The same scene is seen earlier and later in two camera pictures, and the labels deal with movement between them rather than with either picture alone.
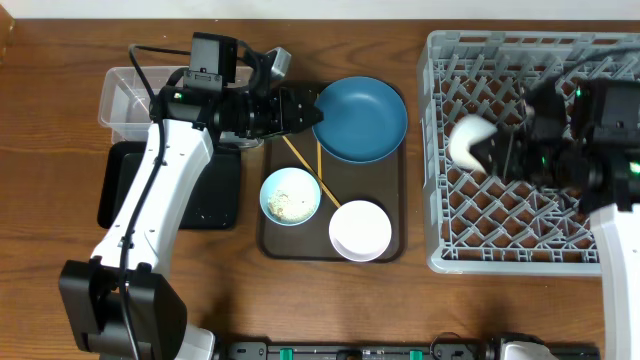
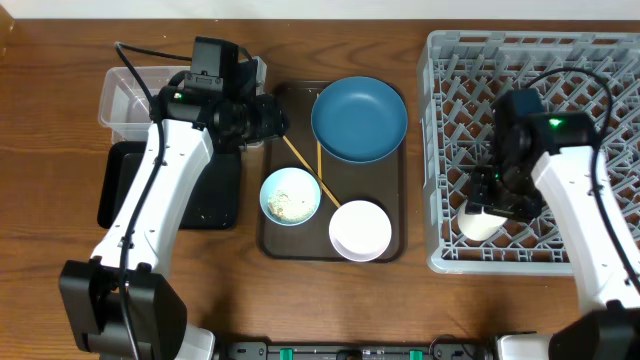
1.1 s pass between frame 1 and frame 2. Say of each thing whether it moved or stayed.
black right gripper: moved
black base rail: stayed
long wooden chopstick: stayed
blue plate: stayed
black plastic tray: stayed
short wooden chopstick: stayed
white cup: moved
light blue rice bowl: stayed
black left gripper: moved
